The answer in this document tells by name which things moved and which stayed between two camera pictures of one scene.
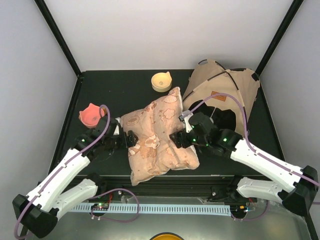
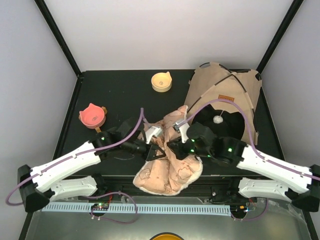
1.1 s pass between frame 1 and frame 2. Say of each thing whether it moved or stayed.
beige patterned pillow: moved
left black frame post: stayed
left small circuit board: stayed
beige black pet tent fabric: moved
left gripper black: moved
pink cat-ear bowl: stayed
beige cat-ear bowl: stayed
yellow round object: stayed
